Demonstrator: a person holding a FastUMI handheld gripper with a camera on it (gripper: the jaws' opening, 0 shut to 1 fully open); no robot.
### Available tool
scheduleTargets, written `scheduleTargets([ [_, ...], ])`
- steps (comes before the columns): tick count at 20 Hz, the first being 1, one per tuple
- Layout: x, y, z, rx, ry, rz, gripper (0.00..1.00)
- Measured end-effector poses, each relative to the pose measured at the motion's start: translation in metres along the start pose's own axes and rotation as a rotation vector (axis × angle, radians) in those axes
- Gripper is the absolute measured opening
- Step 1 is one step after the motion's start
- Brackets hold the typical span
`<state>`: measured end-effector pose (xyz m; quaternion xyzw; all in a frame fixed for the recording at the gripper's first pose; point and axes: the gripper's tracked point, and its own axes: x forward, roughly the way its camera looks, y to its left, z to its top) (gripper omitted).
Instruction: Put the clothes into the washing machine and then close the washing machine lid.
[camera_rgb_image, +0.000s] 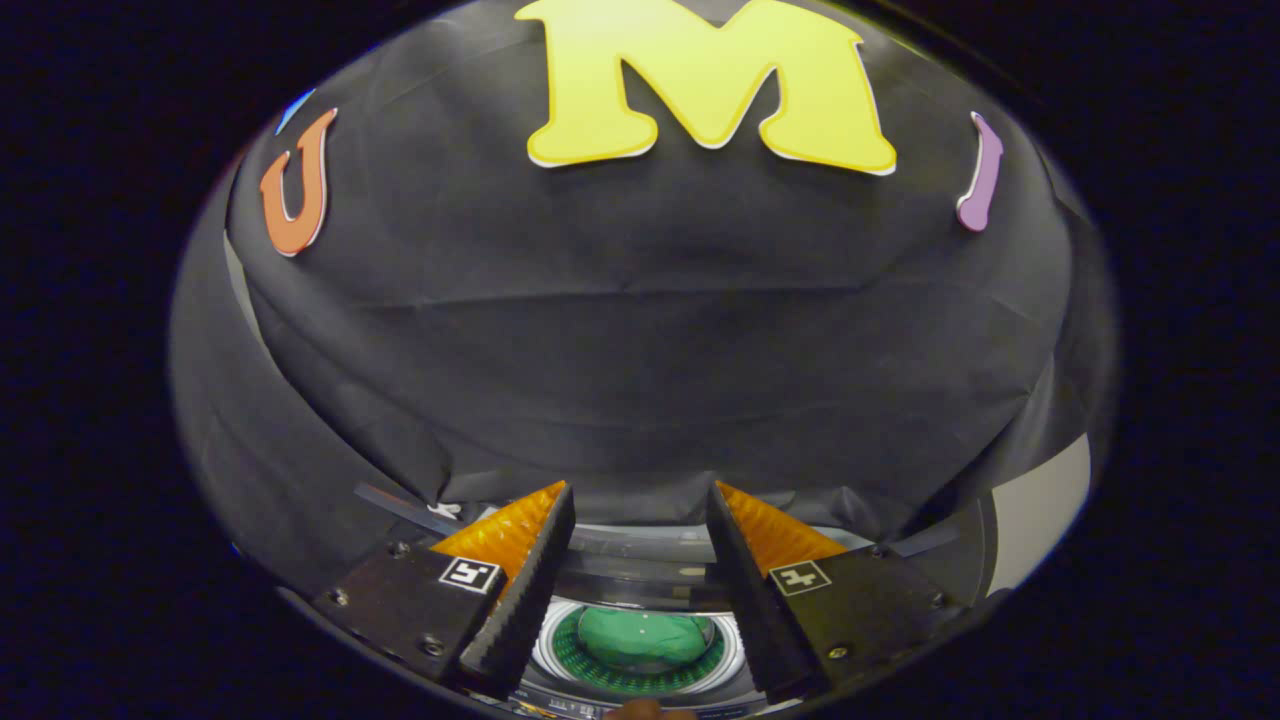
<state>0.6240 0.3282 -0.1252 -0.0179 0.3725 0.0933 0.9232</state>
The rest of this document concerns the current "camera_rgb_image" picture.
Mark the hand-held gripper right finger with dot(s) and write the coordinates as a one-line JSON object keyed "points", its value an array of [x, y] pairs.
{"points": [[755, 610]]}

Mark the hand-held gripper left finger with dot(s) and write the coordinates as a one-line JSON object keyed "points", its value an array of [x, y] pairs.
{"points": [[525, 610]]}

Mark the green polo shirt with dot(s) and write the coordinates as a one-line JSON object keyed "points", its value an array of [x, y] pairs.
{"points": [[640, 640]]}

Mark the black backdrop cloth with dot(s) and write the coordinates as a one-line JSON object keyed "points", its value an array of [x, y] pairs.
{"points": [[640, 330]]}

